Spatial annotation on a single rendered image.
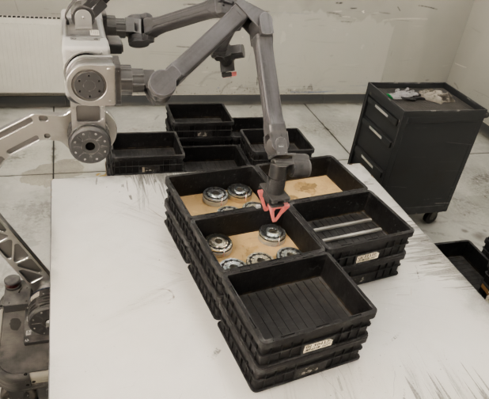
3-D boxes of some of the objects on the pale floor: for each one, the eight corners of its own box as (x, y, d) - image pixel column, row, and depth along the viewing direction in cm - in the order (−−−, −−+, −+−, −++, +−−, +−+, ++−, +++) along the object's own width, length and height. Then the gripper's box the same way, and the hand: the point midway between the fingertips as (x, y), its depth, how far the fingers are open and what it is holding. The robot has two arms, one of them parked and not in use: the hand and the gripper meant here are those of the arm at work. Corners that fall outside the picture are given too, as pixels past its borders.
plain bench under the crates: (68, 674, 150) (46, 569, 112) (62, 290, 275) (51, 178, 236) (509, 532, 198) (599, 424, 160) (334, 260, 323) (361, 162, 284)
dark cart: (366, 233, 351) (404, 111, 302) (338, 196, 386) (368, 81, 337) (440, 226, 369) (487, 109, 320) (407, 191, 404) (445, 81, 355)
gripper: (260, 168, 164) (254, 208, 172) (274, 185, 156) (267, 227, 164) (279, 165, 167) (272, 205, 175) (294, 183, 159) (286, 224, 167)
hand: (270, 214), depth 169 cm, fingers open, 6 cm apart
